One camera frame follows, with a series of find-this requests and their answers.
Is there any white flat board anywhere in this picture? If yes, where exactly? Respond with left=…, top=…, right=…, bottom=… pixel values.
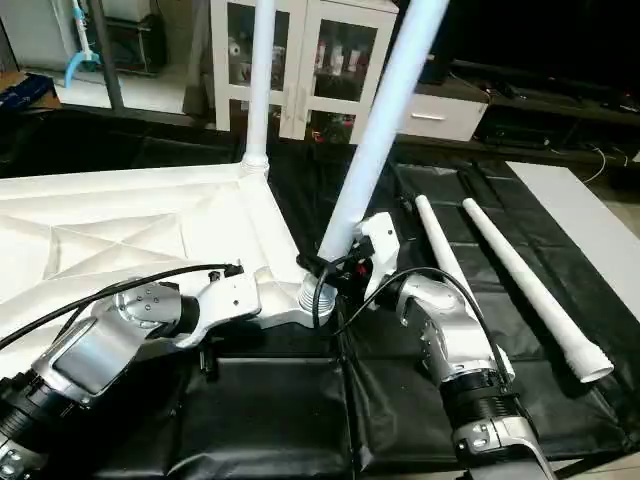
left=508, top=160, right=640, bottom=321

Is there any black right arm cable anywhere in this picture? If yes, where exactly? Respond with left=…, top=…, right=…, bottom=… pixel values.
left=312, top=255, right=491, bottom=371

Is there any white plastic table top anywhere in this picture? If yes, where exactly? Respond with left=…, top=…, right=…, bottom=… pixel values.
left=0, top=163, right=339, bottom=346

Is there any white plastic table leg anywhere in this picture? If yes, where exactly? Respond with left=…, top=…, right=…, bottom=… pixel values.
left=243, top=0, right=278, bottom=173
left=414, top=195, right=516, bottom=386
left=296, top=0, right=451, bottom=309
left=462, top=198, right=614, bottom=384

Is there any light blue plastic object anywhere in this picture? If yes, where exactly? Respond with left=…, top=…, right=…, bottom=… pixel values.
left=65, top=0, right=101, bottom=89

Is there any white drawer unit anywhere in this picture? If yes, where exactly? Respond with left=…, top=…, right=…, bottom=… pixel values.
left=400, top=85, right=489, bottom=141

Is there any dark low media cabinet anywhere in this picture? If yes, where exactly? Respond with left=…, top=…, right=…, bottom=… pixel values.
left=480, top=60, right=640, bottom=151

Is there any grey vertical metal pole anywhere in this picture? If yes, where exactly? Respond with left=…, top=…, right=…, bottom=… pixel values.
left=93, top=0, right=126, bottom=111

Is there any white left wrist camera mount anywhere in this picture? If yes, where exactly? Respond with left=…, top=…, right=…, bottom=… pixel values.
left=195, top=265, right=263, bottom=331

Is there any white glass door cabinet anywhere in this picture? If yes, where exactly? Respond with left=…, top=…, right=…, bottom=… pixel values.
left=210, top=0, right=401, bottom=141

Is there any brown cardboard box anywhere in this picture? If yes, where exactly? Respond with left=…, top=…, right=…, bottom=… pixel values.
left=0, top=72, right=56, bottom=109

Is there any black work mat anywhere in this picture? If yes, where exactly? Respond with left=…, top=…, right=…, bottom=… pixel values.
left=0, top=105, right=640, bottom=480

